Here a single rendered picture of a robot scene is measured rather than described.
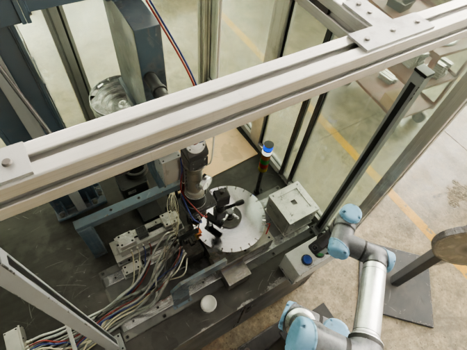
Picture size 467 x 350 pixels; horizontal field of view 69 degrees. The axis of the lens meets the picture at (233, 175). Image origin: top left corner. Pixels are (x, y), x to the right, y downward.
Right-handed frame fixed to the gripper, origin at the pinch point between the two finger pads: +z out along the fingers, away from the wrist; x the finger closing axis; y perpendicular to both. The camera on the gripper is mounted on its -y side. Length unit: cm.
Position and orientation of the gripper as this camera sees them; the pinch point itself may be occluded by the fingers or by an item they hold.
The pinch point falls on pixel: (319, 251)
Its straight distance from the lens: 157.6
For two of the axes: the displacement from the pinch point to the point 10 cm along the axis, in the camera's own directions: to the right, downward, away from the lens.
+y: 8.6, -3.9, 3.4
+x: -5.1, -7.3, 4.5
